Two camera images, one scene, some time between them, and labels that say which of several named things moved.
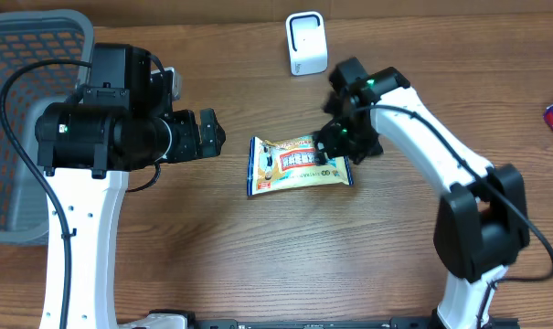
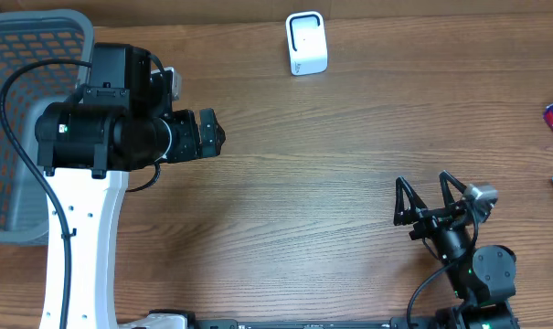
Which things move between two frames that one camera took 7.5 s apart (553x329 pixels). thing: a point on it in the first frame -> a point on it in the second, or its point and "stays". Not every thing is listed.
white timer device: x=306 y=41 stays
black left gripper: x=190 y=146 stays
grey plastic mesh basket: x=15 y=203 stays
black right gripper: x=372 y=147 -> x=430 y=217
